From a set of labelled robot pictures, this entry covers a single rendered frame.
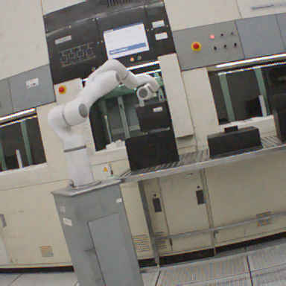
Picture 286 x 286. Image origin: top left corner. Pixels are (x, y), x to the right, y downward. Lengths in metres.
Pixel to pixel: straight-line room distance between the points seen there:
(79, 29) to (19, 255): 1.81
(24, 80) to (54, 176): 0.73
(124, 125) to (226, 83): 1.02
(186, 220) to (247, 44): 1.25
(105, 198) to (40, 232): 1.17
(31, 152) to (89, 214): 1.59
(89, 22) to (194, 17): 0.73
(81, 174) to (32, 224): 1.15
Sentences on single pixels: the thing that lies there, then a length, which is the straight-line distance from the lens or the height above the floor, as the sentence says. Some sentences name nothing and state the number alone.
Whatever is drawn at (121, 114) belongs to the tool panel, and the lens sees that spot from 3.44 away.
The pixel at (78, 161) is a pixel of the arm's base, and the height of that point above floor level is 0.89.
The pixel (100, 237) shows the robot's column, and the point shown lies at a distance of 1.87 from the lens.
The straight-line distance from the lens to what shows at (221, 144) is 2.00.
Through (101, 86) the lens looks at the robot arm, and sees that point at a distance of 2.12.
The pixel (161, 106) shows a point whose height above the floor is 1.09.
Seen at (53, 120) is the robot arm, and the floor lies 1.11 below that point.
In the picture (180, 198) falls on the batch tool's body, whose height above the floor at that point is 0.47.
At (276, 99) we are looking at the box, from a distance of 2.05.
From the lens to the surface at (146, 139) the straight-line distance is 2.13.
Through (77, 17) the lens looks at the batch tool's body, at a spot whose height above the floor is 1.84.
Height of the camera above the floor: 1.01
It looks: 3 degrees down
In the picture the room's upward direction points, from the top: 12 degrees counter-clockwise
